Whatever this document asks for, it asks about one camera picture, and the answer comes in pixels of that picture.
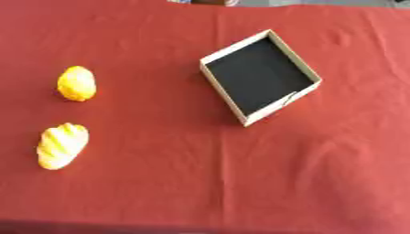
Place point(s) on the tan cardboard box black inside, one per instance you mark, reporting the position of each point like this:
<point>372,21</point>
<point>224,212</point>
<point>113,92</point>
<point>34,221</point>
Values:
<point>260,76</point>

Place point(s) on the yellow toy lemon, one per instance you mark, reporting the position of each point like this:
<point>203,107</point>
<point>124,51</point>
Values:
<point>77,83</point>

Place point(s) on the pale yellow striped toy bread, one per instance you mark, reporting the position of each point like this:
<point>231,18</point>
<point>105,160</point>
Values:
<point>61,146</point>

